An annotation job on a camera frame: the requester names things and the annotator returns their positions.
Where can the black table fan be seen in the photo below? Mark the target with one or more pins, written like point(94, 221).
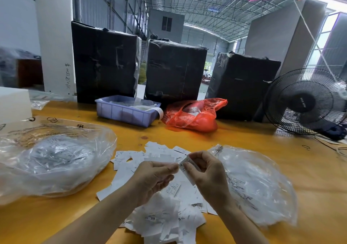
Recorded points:
point(306, 101)

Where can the person's right hand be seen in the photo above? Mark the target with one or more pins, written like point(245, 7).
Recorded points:
point(211, 178)

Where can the pile of white labels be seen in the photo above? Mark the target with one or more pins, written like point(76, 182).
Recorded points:
point(162, 208)

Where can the brown wooden cabinet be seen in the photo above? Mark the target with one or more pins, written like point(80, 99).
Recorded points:
point(30, 73)

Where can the white pillar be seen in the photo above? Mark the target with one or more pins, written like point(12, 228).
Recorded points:
point(54, 37)

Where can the white paper label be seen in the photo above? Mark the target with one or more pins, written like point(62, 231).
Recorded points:
point(187, 169)

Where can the red plastic bag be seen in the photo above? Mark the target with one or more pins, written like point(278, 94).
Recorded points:
point(195, 115)

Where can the person's left forearm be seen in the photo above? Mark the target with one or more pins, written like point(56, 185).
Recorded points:
point(92, 222)

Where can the person's left hand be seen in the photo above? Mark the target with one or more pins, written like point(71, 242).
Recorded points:
point(152, 177)

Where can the white foam box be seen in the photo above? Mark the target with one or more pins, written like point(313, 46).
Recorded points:
point(15, 104)

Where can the blue plastic bin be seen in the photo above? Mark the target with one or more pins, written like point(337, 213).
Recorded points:
point(123, 111)

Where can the large clear bag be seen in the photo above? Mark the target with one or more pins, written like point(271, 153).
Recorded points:
point(54, 159)

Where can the large black wrapped bale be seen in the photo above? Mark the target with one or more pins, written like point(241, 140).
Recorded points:
point(176, 73)
point(244, 86)
point(106, 63)

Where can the grey cabin with window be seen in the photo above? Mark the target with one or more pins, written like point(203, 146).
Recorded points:
point(166, 25)

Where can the clear plastic bag black print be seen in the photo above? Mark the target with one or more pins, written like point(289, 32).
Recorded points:
point(260, 184)

